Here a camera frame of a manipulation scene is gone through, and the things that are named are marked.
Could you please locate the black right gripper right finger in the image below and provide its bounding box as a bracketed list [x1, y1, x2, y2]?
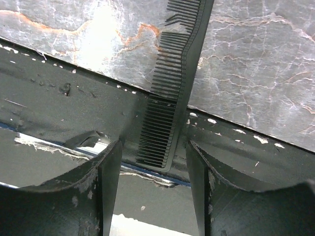
[186, 141, 315, 236]

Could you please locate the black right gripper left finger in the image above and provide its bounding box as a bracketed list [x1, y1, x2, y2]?
[0, 140, 122, 236]

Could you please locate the black barber comb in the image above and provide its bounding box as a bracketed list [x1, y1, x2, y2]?
[136, 0, 214, 172]

